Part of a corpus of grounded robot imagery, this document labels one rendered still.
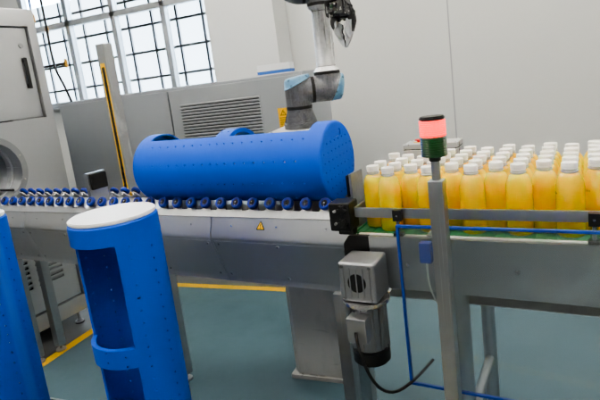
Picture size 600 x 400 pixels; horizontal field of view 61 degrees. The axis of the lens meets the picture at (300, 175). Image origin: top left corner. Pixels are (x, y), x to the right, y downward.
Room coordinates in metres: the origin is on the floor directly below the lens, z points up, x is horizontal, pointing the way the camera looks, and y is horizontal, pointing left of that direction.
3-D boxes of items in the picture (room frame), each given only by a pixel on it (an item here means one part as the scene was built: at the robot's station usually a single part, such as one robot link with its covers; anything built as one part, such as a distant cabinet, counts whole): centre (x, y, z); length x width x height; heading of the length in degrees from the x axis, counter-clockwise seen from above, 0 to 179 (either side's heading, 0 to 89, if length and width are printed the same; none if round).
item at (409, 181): (1.52, -0.34, 0.99); 0.07 x 0.07 x 0.18
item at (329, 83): (2.31, -0.17, 1.55); 0.15 x 0.12 x 0.55; 93
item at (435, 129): (1.24, -0.34, 1.23); 0.06 x 0.06 x 0.04
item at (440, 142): (1.24, -0.34, 1.18); 0.06 x 0.06 x 0.05
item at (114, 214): (1.64, 0.63, 1.03); 0.28 x 0.28 x 0.01
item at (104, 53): (2.78, 0.94, 0.85); 0.06 x 0.06 x 1.70; 60
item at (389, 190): (1.52, -0.27, 0.99); 0.07 x 0.07 x 0.18
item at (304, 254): (2.27, 0.72, 0.79); 2.17 x 0.29 x 0.34; 60
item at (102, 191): (2.41, 0.97, 1.00); 0.10 x 0.04 x 0.15; 150
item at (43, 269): (2.83, 1.54, 0.31); 0.06 x 0.06 x 0.63; 60
